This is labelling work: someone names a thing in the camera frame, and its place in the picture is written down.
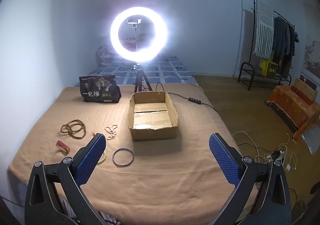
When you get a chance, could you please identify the white bead necklace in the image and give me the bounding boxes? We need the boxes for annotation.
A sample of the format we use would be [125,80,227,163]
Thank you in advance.
[104,123,118,141]

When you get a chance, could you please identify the red bracelet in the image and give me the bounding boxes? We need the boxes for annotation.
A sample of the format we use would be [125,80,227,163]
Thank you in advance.
[56,140,70,153]

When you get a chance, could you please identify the dark hanging clothes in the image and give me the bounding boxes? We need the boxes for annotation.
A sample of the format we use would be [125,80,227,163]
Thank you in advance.
[272,17,296,79]

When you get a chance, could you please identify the black printed snack bag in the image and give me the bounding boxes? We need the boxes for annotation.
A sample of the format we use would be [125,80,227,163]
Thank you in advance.
[79,75,122,103]

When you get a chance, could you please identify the black tripod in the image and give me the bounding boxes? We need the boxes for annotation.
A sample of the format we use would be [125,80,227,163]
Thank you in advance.
[131,63,153,93]

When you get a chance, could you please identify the clear plastic bag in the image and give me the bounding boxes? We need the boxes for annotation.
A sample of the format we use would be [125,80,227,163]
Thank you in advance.
[301,125,320,154]

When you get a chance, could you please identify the dark metal bangle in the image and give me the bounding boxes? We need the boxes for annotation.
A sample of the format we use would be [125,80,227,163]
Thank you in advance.
[112,148,134,167]

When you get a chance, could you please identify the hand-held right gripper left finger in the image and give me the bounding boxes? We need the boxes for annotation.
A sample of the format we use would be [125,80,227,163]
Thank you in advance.
[24,133,110,225]

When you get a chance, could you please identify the cardboard box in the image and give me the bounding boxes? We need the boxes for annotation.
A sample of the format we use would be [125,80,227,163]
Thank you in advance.
[127,91,180,141]

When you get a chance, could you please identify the yellow crate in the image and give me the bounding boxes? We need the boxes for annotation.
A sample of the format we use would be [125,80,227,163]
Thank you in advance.
[260,59,278,77]

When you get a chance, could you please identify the black clothes rack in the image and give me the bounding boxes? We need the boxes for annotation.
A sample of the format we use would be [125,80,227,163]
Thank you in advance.
[237,0,300,91]

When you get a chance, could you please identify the striped towel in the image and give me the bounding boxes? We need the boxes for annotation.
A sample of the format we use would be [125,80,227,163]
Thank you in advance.
[252,0,275,58]

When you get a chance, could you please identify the brown bead necklace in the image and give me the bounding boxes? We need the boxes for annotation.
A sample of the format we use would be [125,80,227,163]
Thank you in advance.
[60,119,87,139]

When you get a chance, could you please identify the white ring light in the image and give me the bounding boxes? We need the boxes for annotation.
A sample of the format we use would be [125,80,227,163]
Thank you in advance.
[110,7,168,64]

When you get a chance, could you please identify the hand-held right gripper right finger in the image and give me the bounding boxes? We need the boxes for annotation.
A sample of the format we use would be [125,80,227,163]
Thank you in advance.
[209,133,293,225]

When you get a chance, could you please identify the white power strip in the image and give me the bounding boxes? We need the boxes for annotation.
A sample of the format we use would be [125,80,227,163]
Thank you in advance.
[265,149,285,166]

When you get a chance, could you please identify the blue patterned bedsheet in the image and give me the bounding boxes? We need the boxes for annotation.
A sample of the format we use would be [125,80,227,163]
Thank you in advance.
[87,55,198,86]

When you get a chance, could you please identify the cream bead bracelet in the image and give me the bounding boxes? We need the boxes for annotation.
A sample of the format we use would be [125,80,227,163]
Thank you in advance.
[97,148,109,166]

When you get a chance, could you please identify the orange cloth covered furniture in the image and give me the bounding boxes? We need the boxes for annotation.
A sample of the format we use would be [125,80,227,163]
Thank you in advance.
[265,85,320,144]

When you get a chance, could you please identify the white cables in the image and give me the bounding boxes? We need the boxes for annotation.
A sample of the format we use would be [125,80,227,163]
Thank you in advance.
[231,131,298,173]

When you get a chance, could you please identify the wall poster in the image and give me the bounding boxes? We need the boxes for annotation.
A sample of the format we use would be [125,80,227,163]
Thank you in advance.
[302,40,320,78]

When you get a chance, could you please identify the phone holder clamp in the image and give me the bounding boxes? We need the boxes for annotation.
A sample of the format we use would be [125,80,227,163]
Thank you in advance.
[127,19,142,52]

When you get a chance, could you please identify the black ring light cable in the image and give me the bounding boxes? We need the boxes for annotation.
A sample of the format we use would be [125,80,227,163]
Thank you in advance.
[155,83,217,112]

